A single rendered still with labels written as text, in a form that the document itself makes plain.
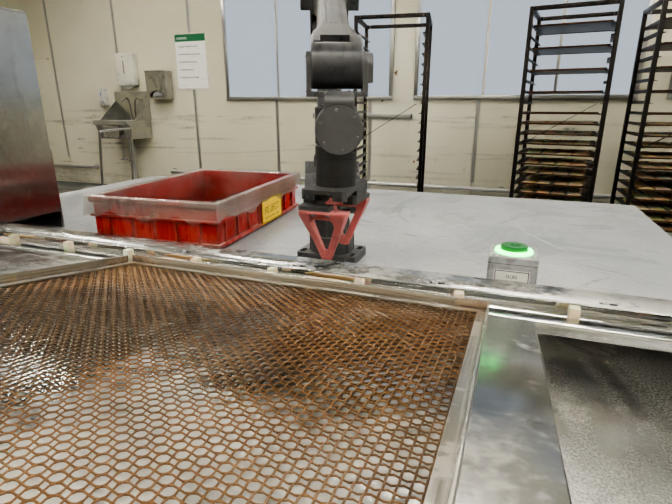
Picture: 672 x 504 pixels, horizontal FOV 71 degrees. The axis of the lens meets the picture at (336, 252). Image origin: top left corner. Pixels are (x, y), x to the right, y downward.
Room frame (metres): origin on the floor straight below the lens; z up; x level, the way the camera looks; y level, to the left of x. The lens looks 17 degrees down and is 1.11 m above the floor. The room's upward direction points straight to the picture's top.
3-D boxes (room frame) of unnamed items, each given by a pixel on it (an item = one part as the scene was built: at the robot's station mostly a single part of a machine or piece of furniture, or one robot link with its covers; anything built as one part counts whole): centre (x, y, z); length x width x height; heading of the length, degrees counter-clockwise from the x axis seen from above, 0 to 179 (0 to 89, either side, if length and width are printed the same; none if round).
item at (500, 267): (0.68, -0.27, 0.84); 0.08 x 0.08 x 0.11; 70
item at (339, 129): (0.62, -0.01, 1.11); 0.11 x 0.09 x 0.12; 2
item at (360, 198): (0.68, -0.01, 0.95); 0.07 x 0.07 x 0.09; 70
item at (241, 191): (1.19, 0.32, 0.87); 0.49 x 0.34 x 0.10; 164
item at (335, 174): (0.66, 0.00, 1.02); 0.10 x 0.07 x 0.07; 160
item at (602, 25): (3.80, -1.76, 0.89); 0.60 x 0.59 x 1.78; 62
